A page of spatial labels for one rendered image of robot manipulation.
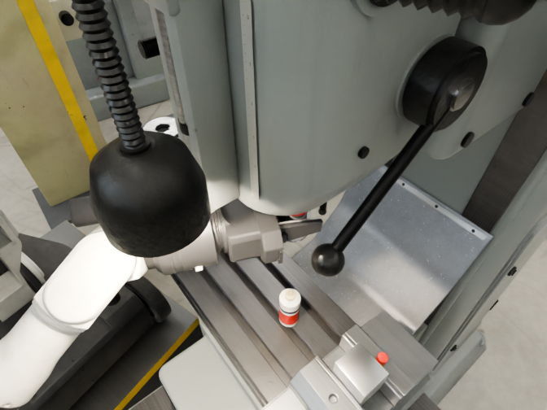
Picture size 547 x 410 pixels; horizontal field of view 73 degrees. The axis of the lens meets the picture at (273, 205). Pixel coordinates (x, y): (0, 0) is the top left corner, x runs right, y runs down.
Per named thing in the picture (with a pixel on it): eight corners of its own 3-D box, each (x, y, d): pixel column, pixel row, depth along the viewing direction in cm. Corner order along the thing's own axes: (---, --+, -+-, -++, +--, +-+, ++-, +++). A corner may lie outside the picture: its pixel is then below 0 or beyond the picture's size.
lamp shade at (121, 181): (81, 225, 25) (39, 153, 21) (159, 167, 29) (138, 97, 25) (157, 276, 22) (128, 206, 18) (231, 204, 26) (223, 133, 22)
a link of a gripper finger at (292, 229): (319, 229, 50) (274, 239, 49) (321, 213, 48) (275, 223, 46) (323, 238, 49) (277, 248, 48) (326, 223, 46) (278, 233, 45)
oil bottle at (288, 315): (287, 331, 73) (289, 303, 65) (274, 316, 76) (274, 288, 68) (303, 320, 75) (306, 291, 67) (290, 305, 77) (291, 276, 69)
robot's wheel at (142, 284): (127, 301, 134) (110, 270, 119) (138, 291, 136) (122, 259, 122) (166, 332, 126) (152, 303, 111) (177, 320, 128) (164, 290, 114)
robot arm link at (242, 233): (286, 231, 42) (177, 254, 39) (282, 278, 49) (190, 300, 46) (258, 162, 50) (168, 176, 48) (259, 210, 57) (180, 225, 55)
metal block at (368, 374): (357, 409, 56) (365, 397, 52) (330, 377, 59) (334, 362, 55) (380, 387, 58) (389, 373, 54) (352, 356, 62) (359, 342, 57)
